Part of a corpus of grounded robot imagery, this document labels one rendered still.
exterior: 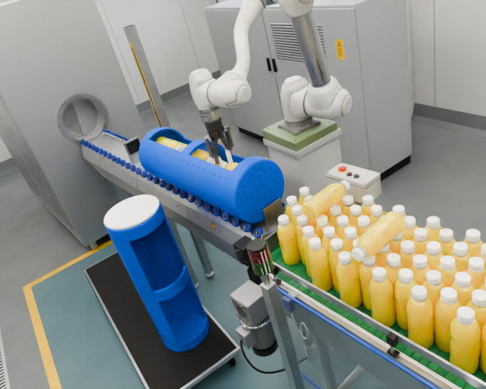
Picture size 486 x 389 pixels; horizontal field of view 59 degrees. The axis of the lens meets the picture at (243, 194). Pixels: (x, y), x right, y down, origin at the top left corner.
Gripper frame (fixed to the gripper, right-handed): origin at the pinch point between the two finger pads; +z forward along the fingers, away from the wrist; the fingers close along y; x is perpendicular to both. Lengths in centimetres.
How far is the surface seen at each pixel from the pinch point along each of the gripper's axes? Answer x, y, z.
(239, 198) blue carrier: 21.3, 10.9, 7.4
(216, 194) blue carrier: 8.5, 13.8, 7.8
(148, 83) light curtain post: -120, -30, -16
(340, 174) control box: 43, -26, 10
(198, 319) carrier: -36, 28, 103
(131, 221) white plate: -24, 43, 16
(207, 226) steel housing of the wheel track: -12.6, 13.1, 33.6
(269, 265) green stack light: 68, 35, 2
